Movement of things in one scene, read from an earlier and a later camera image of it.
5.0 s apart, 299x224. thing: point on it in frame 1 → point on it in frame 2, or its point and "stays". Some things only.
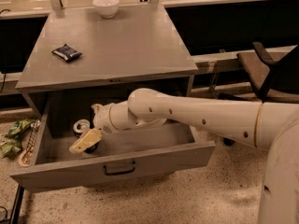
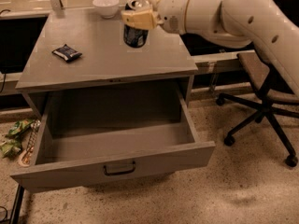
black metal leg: [17, 206] stays
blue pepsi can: [80, 126] → [135, 36]
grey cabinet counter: [140, 44] stays
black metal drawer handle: [119, 173] stays
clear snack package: [25, 158] stays
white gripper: [102, 119] → [172, 13]
